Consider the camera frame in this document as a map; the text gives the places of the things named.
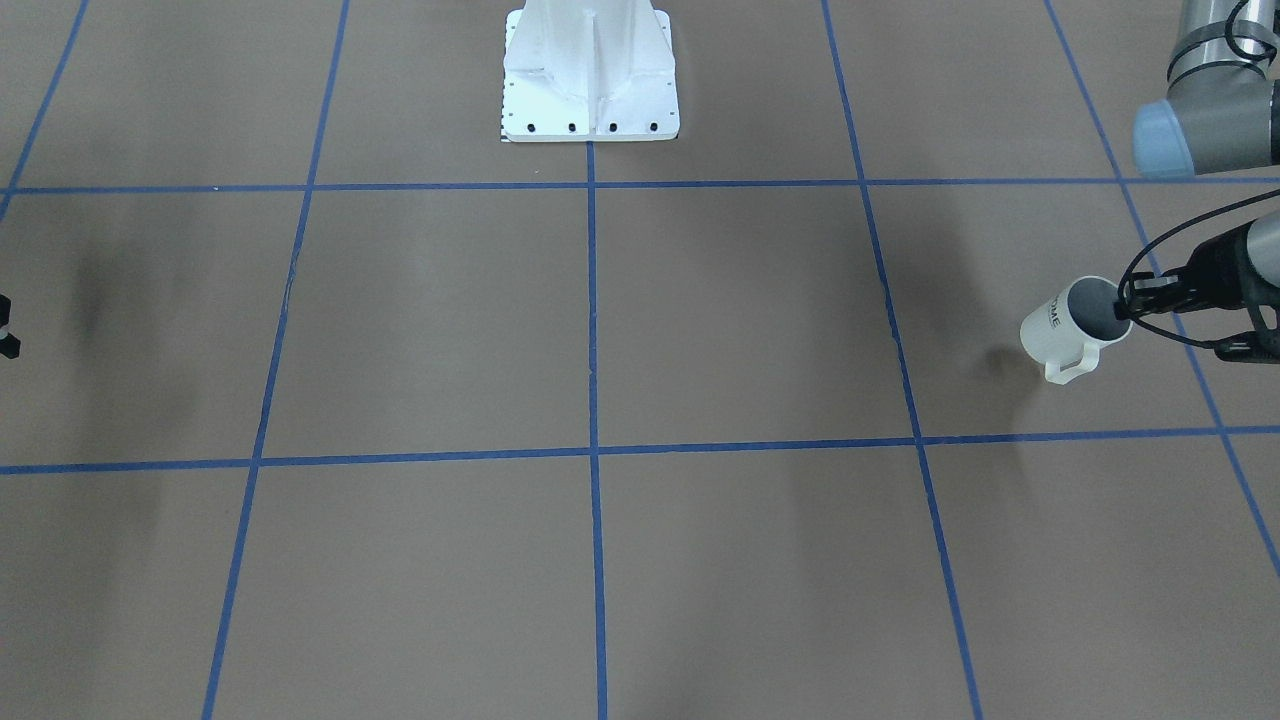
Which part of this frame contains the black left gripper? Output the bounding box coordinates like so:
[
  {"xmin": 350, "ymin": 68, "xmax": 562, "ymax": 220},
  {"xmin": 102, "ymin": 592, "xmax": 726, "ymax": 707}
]
[{"xmin": 1114, "ymin": 225, "xmax": 1279, "ymax": 323}]

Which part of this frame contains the white ribbed mug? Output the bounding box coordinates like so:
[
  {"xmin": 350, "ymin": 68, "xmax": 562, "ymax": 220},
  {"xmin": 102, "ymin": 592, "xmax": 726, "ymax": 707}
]
[{"xmin": 1019, "ymin": 275, "xmax": 1133, "ymax": 386}]

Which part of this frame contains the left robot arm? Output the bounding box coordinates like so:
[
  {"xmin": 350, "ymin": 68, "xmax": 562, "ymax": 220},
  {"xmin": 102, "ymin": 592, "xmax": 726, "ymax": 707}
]
[{"xmin": 1116, "ymin": 1, "xmax": 1277, "ymax": 318}]

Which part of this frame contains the black braided cable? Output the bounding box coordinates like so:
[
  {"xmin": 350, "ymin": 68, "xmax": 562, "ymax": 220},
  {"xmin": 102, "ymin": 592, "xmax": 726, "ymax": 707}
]
[{"xmin": 1115, "ymin": 184, "xmax": 1280, "ymax": 351}]

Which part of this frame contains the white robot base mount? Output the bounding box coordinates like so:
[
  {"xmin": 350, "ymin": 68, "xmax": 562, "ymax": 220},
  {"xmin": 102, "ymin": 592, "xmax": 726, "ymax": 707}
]
[{"xmin": 500, "ymin": 1, "xmax": 681, "ymax": 143}]

